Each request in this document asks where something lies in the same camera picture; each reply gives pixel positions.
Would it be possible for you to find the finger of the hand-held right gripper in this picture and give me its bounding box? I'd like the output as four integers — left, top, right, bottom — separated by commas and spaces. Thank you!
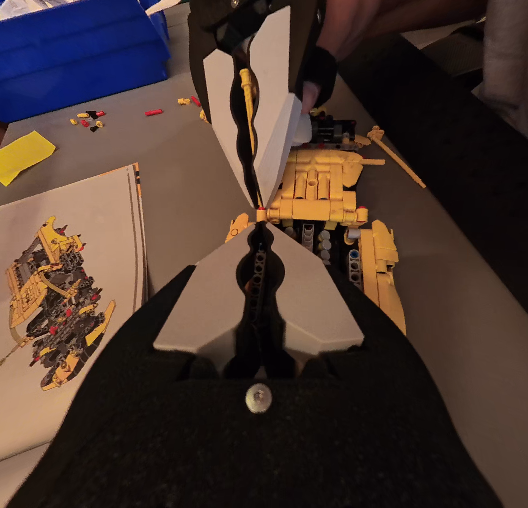
202, 48, 263, 210
247, 5, 304, 210

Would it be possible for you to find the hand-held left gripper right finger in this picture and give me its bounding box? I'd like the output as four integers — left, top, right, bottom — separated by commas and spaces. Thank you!
263, 220, 365, 369

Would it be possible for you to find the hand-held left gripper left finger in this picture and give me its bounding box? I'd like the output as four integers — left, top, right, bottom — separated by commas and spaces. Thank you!
153, 223, 260, 370

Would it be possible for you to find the yellow brick link rod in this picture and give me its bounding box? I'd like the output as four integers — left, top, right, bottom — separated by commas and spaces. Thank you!
239, 68, 265, 212

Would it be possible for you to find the yellow toy brick model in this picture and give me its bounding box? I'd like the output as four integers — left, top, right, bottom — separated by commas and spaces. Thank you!
225, 108, 407, 337

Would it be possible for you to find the yellow flexible brick rod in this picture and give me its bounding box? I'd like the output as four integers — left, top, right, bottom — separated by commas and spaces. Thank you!
366, 125, 427, 190

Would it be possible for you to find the person's right hand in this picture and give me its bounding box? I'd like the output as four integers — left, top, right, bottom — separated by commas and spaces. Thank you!
302, 0, 413, 116

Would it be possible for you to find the cluster of small brick pieces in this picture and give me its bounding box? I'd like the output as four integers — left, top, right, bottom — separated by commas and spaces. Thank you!
70, 109, 106, 133

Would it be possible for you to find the blue plastic bin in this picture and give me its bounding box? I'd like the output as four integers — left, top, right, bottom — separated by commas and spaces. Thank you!
0, 0, 172, 123

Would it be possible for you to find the open instruction booklet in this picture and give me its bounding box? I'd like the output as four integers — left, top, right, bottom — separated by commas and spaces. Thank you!
0, 163, 149, 461

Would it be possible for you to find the black perforated panel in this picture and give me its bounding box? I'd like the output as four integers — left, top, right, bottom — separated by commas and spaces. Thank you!
338, 34, 528, 311

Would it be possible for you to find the shiny grey cloth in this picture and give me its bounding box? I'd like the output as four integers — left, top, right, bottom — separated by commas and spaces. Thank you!
480, 0, 528, 137

